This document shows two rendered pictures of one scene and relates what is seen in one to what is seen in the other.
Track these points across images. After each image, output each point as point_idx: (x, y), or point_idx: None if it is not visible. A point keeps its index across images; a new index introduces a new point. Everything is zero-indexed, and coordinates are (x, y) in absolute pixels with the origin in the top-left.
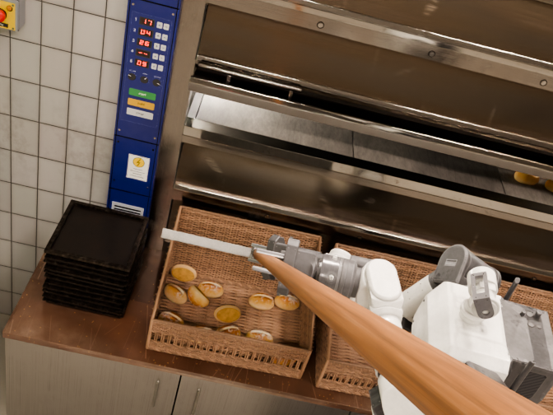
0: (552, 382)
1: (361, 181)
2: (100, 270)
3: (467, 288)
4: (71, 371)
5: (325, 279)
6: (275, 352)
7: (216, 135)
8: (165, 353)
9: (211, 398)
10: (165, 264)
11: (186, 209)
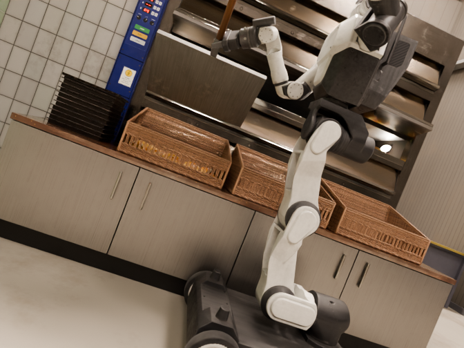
0: (413, 50)
1: (253, 105)
2: (97, 94)
3: (353, 12)
4: (54, 160)
5: None
6: (207, 161)
7: None
8: (130, 155)
9: (157, 194)
10: (138, 114)
11: (150, 110)
